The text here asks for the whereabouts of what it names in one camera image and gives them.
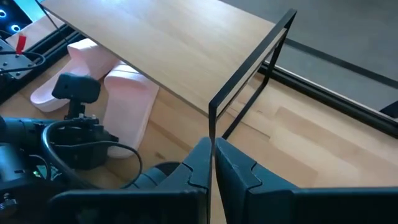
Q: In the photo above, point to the wooden shelf with black frame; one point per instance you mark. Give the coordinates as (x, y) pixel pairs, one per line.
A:
(171, 46)

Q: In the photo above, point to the black device with blue lights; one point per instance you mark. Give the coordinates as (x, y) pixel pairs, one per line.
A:
(9, 18)

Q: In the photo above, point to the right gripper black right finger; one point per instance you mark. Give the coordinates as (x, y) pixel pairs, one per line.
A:
(236, 180)

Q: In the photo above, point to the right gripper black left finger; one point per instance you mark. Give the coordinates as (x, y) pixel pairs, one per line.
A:
(192, 174)

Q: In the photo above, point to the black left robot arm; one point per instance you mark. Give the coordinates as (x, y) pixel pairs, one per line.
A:
(18, 130)

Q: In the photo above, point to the black aluminium table frame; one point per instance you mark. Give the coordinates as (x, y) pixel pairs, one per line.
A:
(342, 104)

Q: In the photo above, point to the grey metal base plate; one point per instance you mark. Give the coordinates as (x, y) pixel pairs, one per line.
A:
(14, 62)

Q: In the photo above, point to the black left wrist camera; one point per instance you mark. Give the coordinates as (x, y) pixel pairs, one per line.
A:
(76, 88)

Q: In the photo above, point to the red tag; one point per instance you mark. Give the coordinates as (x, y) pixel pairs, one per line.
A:
(21, 43)

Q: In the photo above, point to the pink rubber slide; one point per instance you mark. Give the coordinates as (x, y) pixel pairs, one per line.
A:
(84, 56)
(130, 102)

